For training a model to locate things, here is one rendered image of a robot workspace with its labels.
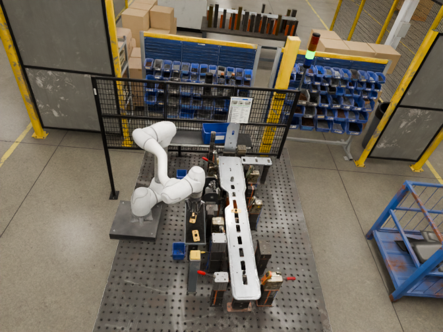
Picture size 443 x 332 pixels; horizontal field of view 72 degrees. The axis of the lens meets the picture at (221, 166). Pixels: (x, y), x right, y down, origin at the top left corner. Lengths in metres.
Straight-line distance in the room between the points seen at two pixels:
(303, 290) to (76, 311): 1.96
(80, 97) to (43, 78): 0.46
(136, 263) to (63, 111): 2.70
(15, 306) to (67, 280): 0.43
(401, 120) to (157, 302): 3.85
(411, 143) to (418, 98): 0.78
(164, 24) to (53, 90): 2.84
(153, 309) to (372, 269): 2.46
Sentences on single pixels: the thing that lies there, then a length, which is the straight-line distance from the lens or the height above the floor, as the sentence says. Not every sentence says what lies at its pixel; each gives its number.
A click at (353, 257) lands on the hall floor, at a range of 3.88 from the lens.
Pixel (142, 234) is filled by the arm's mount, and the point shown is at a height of 0.76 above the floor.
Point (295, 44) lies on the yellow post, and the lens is 2.90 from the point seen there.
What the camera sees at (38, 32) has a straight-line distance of 4.22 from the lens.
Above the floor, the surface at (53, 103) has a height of 0.57.
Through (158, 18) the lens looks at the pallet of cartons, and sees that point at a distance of 6.54.
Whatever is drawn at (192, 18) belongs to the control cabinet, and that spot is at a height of 0.36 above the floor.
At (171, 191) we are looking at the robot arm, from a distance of 1.74.
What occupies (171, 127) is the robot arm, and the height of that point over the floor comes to 1.56.
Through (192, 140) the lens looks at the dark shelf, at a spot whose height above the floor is 1.03.
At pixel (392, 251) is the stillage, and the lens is 3.94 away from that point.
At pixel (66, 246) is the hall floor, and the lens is 3.62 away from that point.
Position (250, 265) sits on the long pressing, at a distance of 2.22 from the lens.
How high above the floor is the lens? 2.88
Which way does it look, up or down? 42 degrees down
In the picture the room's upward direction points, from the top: 9 degrees clockwise
